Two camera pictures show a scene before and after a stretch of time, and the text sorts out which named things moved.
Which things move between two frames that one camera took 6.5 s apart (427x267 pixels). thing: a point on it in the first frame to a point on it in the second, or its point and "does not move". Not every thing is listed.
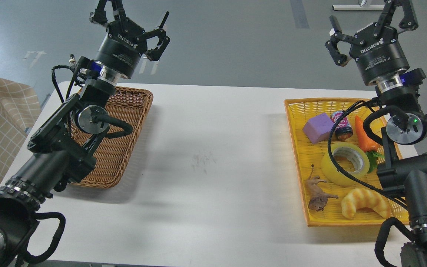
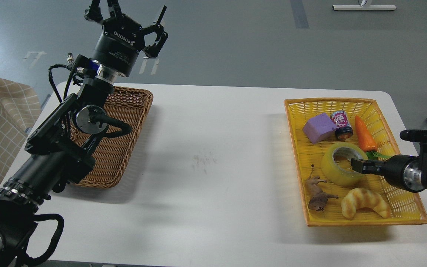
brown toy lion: [318, 198] does not move
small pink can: [343, 130] does not move
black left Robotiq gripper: [125, 42] does not move
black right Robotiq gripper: [381, 54] to [393, 168]
